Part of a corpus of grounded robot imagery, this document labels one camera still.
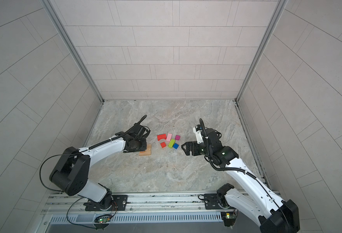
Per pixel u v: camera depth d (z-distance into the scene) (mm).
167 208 706
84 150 468
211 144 560
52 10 726
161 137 941
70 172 428
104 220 634
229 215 689
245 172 456
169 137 939
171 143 916
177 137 955
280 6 710
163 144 914
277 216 370
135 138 665
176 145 913
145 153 862
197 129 680
